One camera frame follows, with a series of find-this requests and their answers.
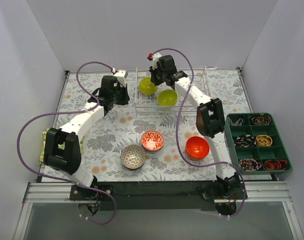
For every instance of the lime green bowl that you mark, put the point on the lime green bowl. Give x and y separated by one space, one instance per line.
146 86
167 97

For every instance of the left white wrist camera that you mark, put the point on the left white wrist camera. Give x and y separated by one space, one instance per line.
121 76

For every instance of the white clips in tray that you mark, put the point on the white clips in tray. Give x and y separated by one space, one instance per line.
238 122

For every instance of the dark floral rolled ribbon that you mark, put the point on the dark floral rolled ribbon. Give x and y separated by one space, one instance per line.
249 165

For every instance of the aluminium front rail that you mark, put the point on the aluminium front rail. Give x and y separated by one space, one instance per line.
257 191

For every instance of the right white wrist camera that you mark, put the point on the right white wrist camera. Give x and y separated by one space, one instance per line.
154 58

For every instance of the yellow rolled ribbon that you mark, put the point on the yellow rolled ribbon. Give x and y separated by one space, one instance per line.
264 140

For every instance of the grey geometric patterned bowl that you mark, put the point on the grey geometric patterned bowl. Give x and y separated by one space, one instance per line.
133 157

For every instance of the black dotted rolled ribbon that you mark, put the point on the black dotted rolled ribbon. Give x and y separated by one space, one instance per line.
245 141

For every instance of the orange red bowl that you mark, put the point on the orange red bowl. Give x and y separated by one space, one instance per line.
197 148

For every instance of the lemon print folded cloth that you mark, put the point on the lemon print folded cloth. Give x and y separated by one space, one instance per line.
43 145

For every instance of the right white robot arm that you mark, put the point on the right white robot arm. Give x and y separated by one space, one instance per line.
210 120

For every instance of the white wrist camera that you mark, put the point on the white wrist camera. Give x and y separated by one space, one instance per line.
154 58
121 76

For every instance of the red white floral bowl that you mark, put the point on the red white floral bowl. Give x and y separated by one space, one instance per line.
152 140

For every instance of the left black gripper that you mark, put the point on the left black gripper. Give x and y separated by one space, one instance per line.
122 95

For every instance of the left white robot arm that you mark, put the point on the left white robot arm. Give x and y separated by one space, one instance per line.
62 145

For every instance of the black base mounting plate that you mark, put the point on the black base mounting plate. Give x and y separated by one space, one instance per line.
156 195

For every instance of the floral patterned table mat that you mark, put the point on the floral patterned table mat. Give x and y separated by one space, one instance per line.
122 126

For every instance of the white wire dish rack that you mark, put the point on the white wire dish rack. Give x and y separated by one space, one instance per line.
147 104

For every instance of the green compartment tray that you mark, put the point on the green compartment tray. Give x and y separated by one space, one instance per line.
276 151

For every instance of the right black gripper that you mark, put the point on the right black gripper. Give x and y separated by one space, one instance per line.
154 76

